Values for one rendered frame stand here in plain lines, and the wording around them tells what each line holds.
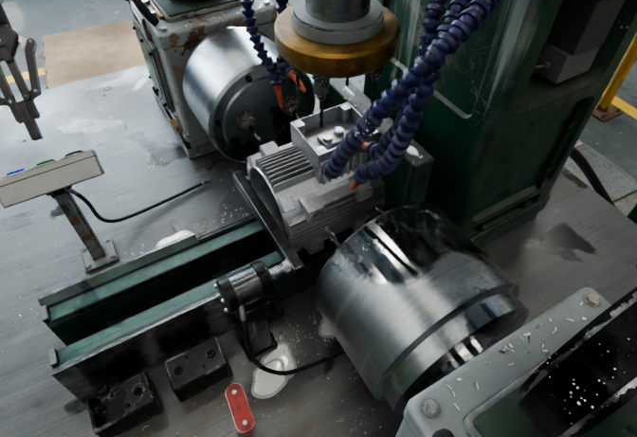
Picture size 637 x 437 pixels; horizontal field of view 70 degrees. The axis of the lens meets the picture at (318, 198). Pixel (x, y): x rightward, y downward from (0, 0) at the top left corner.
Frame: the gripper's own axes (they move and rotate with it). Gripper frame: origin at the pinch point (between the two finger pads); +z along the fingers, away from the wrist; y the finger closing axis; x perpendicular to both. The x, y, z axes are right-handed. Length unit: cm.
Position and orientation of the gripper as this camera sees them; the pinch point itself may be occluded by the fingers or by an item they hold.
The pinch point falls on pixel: (29, 120)
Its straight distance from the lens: 99.6
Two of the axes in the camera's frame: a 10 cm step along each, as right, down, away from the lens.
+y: 8.7, -3.7, 3.3
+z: 3.2, 9.3, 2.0
